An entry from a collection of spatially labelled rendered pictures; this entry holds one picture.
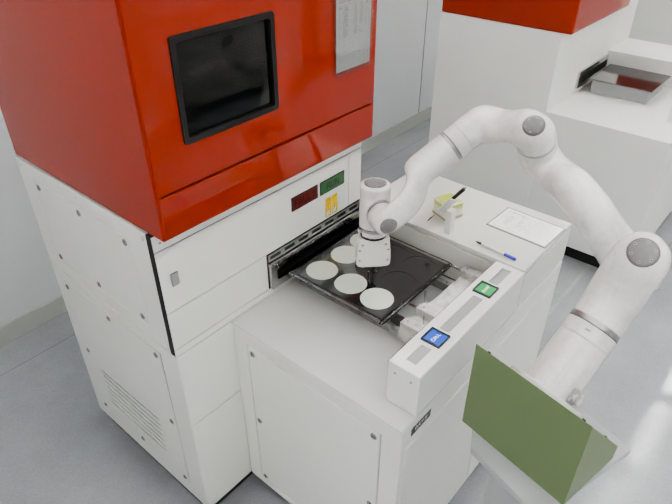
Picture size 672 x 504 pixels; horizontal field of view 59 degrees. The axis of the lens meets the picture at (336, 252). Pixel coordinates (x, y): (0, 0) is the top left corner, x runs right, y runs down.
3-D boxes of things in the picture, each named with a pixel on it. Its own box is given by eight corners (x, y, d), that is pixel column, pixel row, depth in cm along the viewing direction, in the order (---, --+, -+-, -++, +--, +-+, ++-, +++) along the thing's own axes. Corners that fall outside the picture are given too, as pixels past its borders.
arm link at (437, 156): (478, 174, 155) (386, 245, 160) (452, 149, 168) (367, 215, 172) (463, 151, 150) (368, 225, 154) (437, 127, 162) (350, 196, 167)
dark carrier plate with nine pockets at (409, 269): (293, 272, 186) (293, 271, 185) (361, 227, 207) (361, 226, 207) (381, 320, 167) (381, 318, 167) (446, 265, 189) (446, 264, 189)
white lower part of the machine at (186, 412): (102, 420, 250) (49, 263, 203) (247, 321, 301) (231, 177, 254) (211, 524, 212) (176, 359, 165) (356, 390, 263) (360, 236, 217)
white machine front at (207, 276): (171, 353, 167) (144, 234, 144) (353, 233, 218) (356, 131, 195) (177, 358, 165) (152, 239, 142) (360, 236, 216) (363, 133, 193)
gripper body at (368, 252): (357, 238, 166) (356, 270, 173) (393, 236, 167) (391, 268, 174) (354, 224, 173) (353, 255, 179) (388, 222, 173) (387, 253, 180)
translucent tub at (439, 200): (431, 214, 201) (433, 196, 197) (449, 208, 204) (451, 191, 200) (444, 224, 196) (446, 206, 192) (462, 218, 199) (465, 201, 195)
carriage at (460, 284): (397, 338, 168) (397, 331, 166) (463, 278, 190) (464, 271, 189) (420, 351, 163) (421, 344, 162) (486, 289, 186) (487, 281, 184)
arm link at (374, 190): (393, 230, 166) (382, 214, 173) (396, 189, 158) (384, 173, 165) (365, 235, 164) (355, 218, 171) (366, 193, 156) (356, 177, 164)
